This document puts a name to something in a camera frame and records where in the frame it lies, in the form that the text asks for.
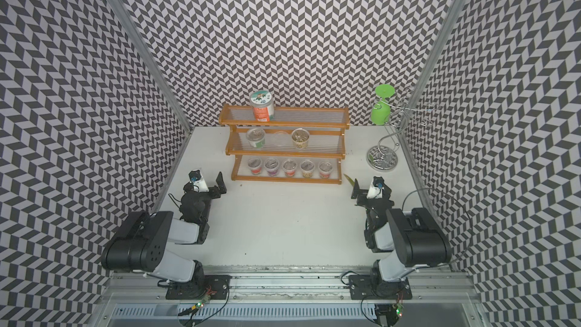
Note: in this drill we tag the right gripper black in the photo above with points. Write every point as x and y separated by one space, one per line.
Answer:
362 194

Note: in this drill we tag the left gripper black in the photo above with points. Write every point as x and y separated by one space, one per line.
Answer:
215 191

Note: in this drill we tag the seed cup red label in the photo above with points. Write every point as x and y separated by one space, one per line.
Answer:
255 165

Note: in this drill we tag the green label seed cup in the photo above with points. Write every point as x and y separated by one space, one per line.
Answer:
256 137

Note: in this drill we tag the tall seed jar orange label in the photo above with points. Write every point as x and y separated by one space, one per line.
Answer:
262 103

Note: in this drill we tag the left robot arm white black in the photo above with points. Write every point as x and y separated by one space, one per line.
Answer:
139 244

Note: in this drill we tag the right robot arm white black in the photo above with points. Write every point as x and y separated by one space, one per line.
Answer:
410 241

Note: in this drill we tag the wooden two-tier shelf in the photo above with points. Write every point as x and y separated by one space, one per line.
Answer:
327 127

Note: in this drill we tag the clear plastic lid on shelf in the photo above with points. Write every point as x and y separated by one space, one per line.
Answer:
280 139

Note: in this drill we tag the green plastic wine glass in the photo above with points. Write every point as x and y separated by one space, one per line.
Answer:
381 109

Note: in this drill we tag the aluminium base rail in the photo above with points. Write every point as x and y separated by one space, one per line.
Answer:
289 295

